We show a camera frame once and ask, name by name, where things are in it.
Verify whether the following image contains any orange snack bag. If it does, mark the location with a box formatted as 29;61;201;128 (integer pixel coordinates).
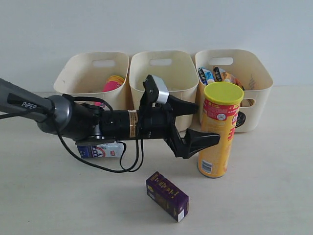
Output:
213;66;254;107

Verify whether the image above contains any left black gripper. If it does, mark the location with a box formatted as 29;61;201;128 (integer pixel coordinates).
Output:
136;95;221;159

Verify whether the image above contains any right cream plastic bin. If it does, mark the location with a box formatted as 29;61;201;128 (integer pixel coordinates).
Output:
195;49;273;133

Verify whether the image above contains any purple small box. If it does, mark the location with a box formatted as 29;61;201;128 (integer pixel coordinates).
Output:
145;171;189;222

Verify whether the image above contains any left cream plastic bin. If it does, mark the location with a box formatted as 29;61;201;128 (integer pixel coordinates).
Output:
53;52;130;110

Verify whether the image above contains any blue snack bag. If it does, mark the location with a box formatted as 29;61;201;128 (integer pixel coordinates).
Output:
198;67;215;85

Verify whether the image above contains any cream plastic bin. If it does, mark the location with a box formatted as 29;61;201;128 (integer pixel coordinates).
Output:
129;50;199;133
195;49;273;133
53;52;130;110

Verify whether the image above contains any middle cream plastic bin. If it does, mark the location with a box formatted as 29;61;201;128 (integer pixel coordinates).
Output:
129;50;199;133

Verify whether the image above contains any pink chips can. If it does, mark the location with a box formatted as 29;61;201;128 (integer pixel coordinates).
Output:
96;75;126;110

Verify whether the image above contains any yellow chips can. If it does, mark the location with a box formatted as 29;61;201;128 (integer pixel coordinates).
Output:
198;82;244;178

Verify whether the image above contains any left black cable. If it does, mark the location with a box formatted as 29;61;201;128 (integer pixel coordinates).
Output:
0;95;144;174

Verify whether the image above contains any blue white milk carton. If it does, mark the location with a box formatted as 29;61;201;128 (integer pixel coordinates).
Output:
77;142;125;159

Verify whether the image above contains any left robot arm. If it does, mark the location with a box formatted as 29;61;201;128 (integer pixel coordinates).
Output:
0;75;220;159

